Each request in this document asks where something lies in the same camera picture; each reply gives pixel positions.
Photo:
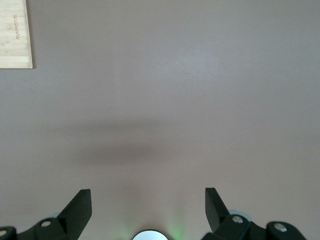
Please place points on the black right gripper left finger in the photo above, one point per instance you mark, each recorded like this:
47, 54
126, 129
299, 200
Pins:
72, 217

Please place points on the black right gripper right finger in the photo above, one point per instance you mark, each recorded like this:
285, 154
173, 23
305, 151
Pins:
220, 220

